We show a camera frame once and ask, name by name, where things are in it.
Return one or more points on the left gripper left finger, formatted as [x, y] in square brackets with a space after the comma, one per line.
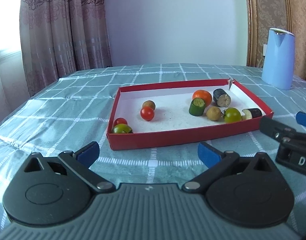
[54, 190]

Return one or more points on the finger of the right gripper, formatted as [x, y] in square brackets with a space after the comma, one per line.
[301, 118]
[281, 132]

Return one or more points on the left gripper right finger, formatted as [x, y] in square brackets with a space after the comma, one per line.
[247, 191]

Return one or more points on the red shallow cardboard box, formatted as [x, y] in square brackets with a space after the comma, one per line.
[172, 123]

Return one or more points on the brown patterned curtain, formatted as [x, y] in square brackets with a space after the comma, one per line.
[59, 37]

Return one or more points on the white wall switch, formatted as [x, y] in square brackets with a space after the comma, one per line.
[264, 49]

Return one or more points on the eggplant slice piece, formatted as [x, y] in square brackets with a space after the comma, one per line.
[251, 113]

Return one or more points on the small green tomato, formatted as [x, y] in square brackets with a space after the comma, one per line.
[231, 115]

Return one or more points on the brown longan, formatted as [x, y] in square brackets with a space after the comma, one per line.
[149, 103]
[213, 113]

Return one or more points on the green cucumber piece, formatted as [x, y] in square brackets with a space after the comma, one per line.
[197, 107]

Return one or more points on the large green tomato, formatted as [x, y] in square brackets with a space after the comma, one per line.
[122, 129]

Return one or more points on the small red cherry tomato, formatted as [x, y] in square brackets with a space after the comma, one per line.
[120, 121]

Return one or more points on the orange mandarin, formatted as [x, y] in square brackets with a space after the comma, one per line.
[204, 95]

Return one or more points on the gold framed headboard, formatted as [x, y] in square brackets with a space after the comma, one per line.
[285, 14]

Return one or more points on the light blue kettle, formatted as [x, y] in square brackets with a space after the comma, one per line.
[278, 68]

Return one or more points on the dark eggplant cylinder piece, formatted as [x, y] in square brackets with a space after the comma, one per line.
[221, 98]

